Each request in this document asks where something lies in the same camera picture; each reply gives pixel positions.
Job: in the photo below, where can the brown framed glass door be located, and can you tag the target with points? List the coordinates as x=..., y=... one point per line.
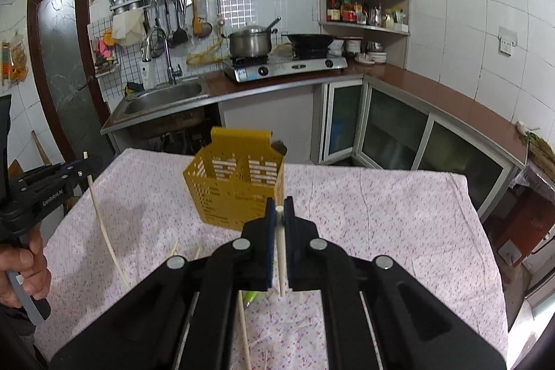
x=65, y=71

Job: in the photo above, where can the white hanging cloth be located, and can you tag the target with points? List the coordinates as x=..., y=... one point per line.
x=126, y=27

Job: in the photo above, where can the steel sink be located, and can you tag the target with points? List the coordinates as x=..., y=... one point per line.
x=164, y=97

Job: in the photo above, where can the hanging snack packets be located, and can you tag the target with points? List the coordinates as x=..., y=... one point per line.
x=13, y=62

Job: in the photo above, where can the black ladle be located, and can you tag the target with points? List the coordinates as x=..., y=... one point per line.
x=271, y=25

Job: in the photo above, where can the yellow perforated utensil holder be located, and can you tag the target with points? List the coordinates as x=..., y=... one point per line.
x=234, y=201

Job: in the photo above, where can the pink floral tablecloth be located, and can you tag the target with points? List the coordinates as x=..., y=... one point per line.
x=390, y=222

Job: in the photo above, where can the wooden hanging spoon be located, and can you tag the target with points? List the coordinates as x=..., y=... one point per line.
x=200, y=23

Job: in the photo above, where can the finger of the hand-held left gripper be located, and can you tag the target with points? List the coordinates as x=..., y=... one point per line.
x=80, y=169

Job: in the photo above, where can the glass cabinet doors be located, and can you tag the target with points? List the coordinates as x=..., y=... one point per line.
x=390, y=123

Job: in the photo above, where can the black hanging spatula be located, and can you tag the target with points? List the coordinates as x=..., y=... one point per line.
x=180, y=35

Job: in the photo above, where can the green plastic utensil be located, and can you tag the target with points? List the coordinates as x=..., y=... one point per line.
x=251, y=297

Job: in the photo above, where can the white wall socket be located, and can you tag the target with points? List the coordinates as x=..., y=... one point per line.
x=507, y=42

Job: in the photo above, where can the black and yellow cloth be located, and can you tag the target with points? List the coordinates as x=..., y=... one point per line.
x=133, y=87

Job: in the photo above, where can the dark brown side cabinet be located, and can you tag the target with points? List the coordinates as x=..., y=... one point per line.
x=524, y=222

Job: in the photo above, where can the black wok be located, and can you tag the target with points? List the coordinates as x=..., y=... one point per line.
x=310, y=40

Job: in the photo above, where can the dried plant bundle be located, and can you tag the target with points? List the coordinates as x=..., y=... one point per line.
x=540, y=149

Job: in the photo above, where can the red label sauce bottle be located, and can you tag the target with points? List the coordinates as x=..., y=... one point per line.
x=348, y=11

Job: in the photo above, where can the brown kitchen countertop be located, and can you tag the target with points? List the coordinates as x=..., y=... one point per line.
x=425, y=92

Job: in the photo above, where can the pale chopstick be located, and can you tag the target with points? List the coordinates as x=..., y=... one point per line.
x=244, y=331
x=174, y=250
x=282, y=257
x=197, y=253
x=104, y=231

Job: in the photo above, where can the person's left hand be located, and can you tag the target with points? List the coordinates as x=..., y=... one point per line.
x=30, y=266

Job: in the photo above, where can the steel faucet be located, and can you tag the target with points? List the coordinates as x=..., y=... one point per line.
x=167, y=58

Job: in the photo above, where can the steel cooking pot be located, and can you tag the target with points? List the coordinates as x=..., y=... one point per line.
x=249, y=42

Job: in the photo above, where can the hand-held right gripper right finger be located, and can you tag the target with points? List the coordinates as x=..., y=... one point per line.
x=289, y=248

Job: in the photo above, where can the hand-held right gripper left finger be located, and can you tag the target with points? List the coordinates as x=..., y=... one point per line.
x=271, y=248

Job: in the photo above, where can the white corner shelf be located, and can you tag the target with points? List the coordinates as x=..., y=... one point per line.
x=364, y=26

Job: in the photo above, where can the stack of white plates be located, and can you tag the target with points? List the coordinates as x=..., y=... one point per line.
x=372, y=58

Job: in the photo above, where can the dark sauce bottle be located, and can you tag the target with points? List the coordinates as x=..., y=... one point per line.
x=332, y=8

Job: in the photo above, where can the steel gas stove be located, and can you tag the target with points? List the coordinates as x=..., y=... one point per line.
x=282, y=71

